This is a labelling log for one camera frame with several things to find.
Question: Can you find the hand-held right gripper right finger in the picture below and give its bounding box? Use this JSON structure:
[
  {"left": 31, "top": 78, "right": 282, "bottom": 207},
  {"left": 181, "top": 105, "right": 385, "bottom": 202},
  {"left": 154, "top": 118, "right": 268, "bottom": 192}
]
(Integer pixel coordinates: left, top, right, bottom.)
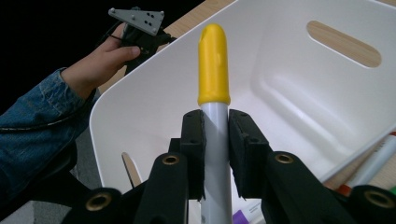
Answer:
[{"left": 228, "top": 108, "right": 273, "bottom": 200}]

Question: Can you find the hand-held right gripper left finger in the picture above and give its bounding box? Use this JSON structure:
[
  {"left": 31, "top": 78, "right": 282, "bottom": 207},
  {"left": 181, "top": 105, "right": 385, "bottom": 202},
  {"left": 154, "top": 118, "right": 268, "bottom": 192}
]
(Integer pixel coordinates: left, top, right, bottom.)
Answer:
[{"left": 179, "top": 108, "right": 207, "bottom": 201}]

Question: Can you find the white plastic bin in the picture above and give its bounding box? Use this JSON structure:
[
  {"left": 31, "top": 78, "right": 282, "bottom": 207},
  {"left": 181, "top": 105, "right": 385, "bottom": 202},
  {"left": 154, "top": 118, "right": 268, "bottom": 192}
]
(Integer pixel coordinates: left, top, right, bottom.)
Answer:
[{"left": 89, "top": 0, "right": 396, "bottom": 195}]

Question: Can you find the yellow marker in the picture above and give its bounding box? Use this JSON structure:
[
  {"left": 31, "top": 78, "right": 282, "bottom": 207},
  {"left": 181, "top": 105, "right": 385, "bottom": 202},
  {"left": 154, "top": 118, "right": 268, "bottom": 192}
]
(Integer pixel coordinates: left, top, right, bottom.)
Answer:
[{"left": 197, "top": 22, "right": 233, "bottom": 224}]

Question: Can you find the orange marker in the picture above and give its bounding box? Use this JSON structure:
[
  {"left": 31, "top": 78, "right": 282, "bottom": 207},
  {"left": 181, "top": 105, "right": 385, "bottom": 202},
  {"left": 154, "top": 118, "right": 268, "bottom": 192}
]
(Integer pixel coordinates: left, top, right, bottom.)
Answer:
[{"left": 337, "top": 132, "right": 396, "bottom": 198}]

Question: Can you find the left hand-held gripper cable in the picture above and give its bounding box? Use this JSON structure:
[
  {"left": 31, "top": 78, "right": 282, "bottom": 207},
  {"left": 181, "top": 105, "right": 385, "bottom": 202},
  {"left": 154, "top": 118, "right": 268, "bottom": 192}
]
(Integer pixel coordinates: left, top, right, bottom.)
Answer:
[{"left": 0, "top": 21, "right": 125, "bottom": 133}]

